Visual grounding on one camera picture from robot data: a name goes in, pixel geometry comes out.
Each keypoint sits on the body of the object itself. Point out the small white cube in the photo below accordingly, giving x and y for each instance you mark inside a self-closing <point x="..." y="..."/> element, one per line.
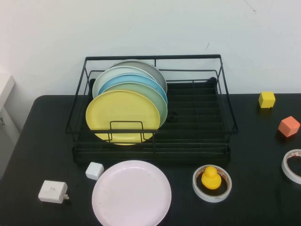
<point x="94" y="170"/>

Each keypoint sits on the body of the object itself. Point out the blue round plate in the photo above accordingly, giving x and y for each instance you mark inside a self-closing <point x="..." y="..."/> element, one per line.
<point x="131" y="78"/>

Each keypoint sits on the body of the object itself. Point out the orange cube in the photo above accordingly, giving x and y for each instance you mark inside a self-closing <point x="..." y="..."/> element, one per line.
<point x="288" y="127"/>

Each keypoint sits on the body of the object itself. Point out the pale white round plate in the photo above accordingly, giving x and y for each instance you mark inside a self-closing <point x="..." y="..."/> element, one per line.
<point x="105" y="75"/>

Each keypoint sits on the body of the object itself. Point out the white tape roll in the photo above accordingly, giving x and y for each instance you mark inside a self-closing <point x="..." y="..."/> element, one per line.
<point x="212" y="199"/>
<point x="285" y="170"/>

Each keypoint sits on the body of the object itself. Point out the green round plate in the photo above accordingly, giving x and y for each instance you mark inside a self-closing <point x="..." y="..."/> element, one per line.
<point x="155" y="99"/>

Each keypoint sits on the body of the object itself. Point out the white cabinet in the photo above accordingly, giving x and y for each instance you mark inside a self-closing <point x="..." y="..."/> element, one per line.
<point x="5" y="113"/>

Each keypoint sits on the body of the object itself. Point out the grey round plate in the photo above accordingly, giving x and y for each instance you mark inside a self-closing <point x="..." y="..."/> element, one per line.
<point x="150" y="68"/>

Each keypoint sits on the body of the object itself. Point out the pink round plate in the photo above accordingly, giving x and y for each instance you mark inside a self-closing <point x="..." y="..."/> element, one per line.
<point x="131" y="193"/>

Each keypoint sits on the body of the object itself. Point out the yellow round plate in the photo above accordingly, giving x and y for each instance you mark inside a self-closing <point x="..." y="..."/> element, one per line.
<point x="122" y="108"/>

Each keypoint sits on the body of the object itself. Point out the yellow cube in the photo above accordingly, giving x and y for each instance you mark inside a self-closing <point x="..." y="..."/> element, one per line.
<point x="266" y="100"/>

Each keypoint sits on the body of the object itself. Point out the yellow rubber duck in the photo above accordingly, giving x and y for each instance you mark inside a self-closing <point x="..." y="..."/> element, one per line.
<point x="211" y="180"/>

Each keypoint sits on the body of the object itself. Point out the white power adapter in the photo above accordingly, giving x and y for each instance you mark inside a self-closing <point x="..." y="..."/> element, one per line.
<point x="51" y="191"/>

